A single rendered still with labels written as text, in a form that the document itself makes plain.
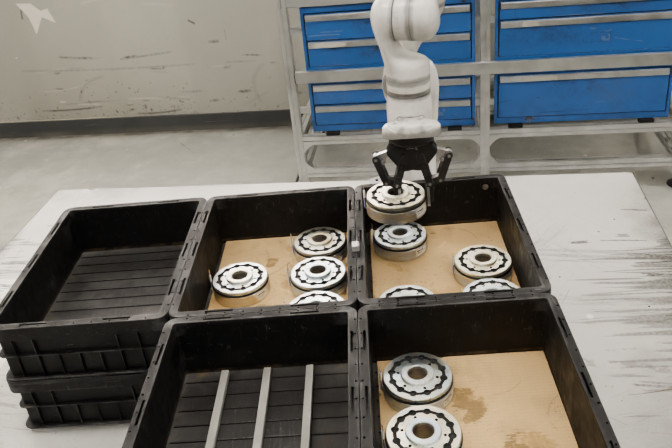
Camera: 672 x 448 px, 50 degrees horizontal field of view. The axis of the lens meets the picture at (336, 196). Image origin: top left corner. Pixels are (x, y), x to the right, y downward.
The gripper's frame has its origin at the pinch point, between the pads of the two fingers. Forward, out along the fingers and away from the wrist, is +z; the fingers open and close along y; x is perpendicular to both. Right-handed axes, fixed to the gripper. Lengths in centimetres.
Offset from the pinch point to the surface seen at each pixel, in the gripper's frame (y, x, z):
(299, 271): 21.7, 0.3, 14.4
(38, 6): 198, -285, 24
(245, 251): 34.4, -12.0, 17.3
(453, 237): -7.6, -13.3, 17.3
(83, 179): 169, -221, 101
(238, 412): 28.1, 32.3, 17.3
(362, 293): 9.1, 17.8, 7.1
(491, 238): -15.0, -12.2, 17.3
